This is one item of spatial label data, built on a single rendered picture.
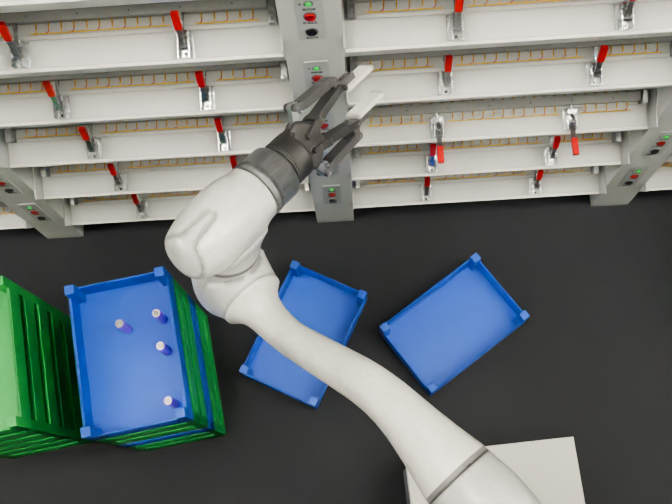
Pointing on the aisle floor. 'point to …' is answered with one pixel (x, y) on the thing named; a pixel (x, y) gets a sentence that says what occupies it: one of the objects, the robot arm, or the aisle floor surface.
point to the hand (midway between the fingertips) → (360, 91)
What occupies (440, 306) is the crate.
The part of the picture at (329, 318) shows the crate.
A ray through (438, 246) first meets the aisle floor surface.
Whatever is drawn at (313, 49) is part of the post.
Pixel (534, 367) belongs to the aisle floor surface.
